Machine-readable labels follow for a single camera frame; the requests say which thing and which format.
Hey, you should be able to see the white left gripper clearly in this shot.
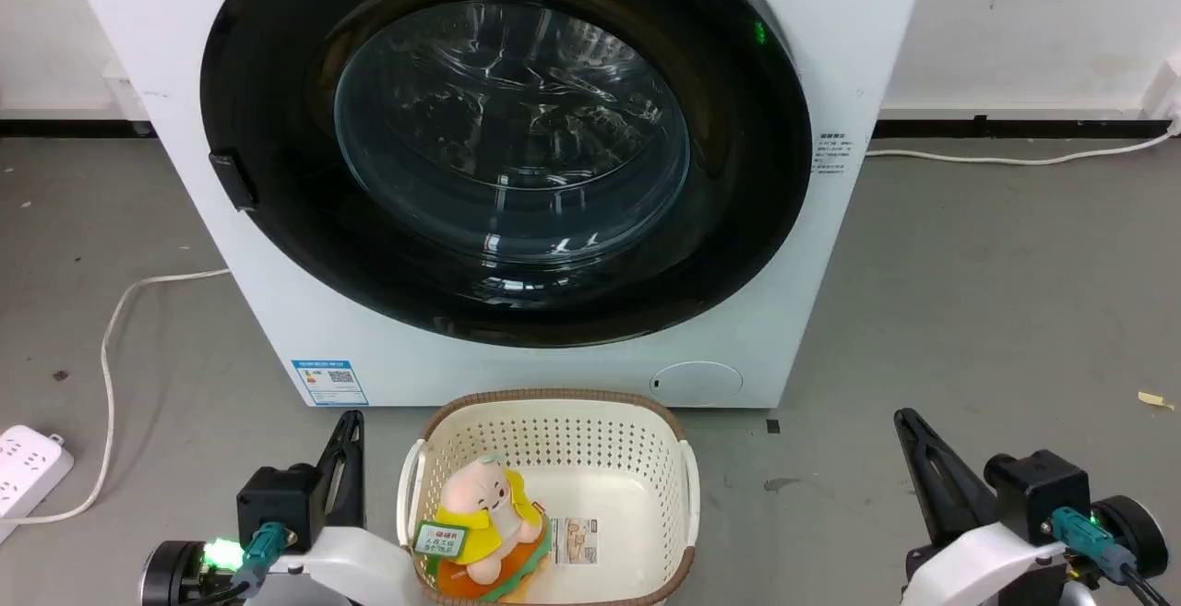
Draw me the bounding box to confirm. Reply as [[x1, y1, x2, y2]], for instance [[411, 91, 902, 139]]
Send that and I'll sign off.
[[263, 410, 421, 606]]

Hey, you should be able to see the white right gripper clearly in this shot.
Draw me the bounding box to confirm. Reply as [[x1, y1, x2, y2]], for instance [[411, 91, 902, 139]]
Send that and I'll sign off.
[[893, 408, 1071, 606]]

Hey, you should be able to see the white front-load washing machine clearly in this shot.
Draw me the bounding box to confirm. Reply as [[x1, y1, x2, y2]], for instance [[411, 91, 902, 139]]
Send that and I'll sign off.
[[57, 0, 935, 410]]

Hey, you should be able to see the black round glass washer door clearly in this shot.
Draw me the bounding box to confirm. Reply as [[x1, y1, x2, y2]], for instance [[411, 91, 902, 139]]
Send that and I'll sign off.
[[199, 0, 814, 349]]

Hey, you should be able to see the blue energy label sticker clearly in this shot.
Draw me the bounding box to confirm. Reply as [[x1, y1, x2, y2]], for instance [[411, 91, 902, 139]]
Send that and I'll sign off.
[[291, 359, 370, 407]]

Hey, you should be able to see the green doll hang tag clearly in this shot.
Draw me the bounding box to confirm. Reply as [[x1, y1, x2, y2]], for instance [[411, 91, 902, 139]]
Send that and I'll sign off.
[[412, 519, 470, 559]]

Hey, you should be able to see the plush doll in yellow jacket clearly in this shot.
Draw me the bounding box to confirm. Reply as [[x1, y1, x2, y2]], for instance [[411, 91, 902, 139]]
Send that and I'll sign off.
[[424, 455, 553, 602]]

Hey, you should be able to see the paper label with barcode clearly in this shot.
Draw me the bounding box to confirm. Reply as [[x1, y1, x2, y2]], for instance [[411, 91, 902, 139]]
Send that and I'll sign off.
[[548, 517, 601, 567]]

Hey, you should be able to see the round white filter cover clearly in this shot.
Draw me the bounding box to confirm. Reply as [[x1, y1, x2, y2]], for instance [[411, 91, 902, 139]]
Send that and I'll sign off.
[[649, 361, 745, 405]]

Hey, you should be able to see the cream plastic laundry basket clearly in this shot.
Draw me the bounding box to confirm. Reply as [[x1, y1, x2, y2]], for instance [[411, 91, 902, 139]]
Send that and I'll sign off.
[[397, 389, 702, 606]]

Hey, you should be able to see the white power strip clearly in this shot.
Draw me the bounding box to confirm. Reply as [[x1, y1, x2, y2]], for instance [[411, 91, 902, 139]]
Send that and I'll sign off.
[[0, 424, 75, 544]]

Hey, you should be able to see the small text sticker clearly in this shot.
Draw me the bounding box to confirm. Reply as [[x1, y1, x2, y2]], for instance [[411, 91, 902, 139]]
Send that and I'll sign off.
[[812, 132, 855, 177]]

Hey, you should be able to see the teal-plug black left gripper cable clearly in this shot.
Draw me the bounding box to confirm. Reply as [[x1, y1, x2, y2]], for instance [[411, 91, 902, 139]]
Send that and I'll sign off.
[[189, 520, 289, 606]]

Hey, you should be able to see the teal-plug black gripper cable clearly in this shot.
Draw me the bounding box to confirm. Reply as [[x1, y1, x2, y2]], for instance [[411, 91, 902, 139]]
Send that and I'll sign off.
[[1049, 506, 1175, 606], [189, 520, 289, 606]]

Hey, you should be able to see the teal-plug black right gripper cable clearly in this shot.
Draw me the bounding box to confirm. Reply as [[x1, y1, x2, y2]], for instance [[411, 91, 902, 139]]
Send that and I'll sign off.
[[1049, 506, 1175, 606]]

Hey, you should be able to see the white power cable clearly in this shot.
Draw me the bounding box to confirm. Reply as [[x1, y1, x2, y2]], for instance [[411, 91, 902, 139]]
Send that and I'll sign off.
[[0, 267, 232, 527], [865, 119, 1181, 167]]

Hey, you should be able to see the white wall cable duct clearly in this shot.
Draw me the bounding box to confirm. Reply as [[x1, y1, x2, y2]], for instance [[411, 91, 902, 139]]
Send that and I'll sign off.
[[100, 57, 154, 135]]

